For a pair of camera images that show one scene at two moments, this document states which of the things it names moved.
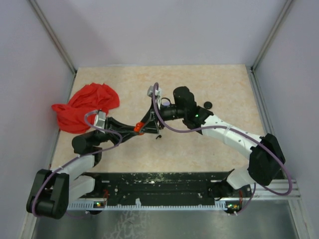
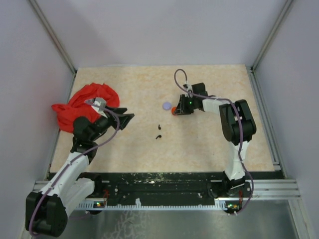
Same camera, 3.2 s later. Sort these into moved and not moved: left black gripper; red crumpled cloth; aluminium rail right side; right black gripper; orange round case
Moved: left black gripper; right black gripper; orange round case
Not moved: red crumpled cloth; aluminium rail right side
